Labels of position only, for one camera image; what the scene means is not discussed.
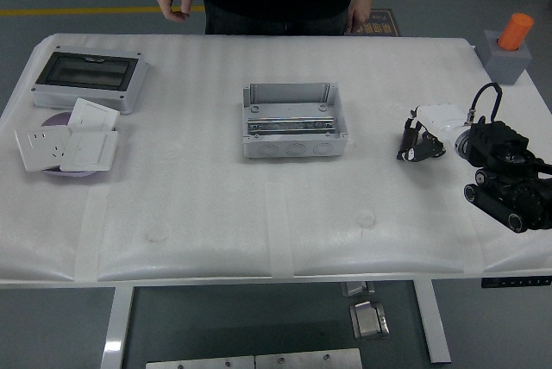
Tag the person's left hand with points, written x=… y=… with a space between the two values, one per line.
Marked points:
x=360 y=7

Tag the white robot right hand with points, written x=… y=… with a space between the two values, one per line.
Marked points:
x=444 y=121

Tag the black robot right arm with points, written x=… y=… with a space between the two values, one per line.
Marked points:
x=500 y=145

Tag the grey box with dark cover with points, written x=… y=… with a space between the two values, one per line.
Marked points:
x=86 y=69

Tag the open grey junction box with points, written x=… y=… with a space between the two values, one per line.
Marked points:
x=289 y=112

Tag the black floor sign orange text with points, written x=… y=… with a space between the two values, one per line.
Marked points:
x=384 y=24

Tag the grey block holder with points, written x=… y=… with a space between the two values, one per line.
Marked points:
x=504 y=67

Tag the orange cylinder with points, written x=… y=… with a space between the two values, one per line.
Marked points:
x=515 y=30

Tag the purple plate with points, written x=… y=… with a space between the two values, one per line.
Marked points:
x=58 y=121

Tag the black table control panel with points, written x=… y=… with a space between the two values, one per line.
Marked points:
x=515 y=282

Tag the small silver metal block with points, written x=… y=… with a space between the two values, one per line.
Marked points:
x=355 y=289

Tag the white table leg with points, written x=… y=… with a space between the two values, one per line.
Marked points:
x=116 y=330
x=433 y=326

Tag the white foam mat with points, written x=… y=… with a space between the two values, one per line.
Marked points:
x=215 y=196

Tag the large silver metal block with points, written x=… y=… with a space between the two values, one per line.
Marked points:
x=368 y=321

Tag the grey metal plate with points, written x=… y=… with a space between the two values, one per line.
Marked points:
x=198 y=363

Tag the white wall switch panel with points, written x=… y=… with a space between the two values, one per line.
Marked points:
x=92 y=114
x=90 y=151

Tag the white wall socket panel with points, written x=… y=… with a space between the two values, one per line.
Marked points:
x=41 y=149

